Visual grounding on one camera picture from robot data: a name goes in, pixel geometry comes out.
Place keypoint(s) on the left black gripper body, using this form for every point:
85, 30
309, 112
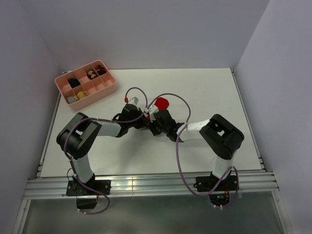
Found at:
139, 123

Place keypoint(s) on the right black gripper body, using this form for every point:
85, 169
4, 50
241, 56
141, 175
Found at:
155, 128

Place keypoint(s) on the red Santa sock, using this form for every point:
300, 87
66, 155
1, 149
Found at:
161, 103

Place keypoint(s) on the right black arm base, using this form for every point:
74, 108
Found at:
227, 185

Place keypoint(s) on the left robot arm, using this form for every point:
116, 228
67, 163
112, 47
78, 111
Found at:
79, 134

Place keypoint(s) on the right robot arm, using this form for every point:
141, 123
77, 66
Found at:
221, 136

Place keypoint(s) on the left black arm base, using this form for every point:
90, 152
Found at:
87, 195

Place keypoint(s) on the dark red-black rolled sock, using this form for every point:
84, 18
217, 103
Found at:
100, 70

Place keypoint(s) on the yellow rolled sock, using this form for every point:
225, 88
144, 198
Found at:
81, 95

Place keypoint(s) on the brown and cream rolled sock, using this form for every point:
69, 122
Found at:
92, 74

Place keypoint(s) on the pink plastic divided organizer box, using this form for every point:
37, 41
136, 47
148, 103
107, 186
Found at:
96, 89

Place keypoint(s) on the grey rolled sock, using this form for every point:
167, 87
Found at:
71, 100

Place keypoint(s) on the black rolled sock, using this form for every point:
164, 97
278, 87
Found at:
73, 82

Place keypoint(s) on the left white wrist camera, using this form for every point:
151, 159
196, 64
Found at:
133, 101

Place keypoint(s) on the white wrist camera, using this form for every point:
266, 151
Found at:
150, 112
133, 101

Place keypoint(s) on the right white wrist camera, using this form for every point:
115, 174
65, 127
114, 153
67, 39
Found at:
150, 112

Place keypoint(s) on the aluminium front frame rail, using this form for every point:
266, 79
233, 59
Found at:
145, 185

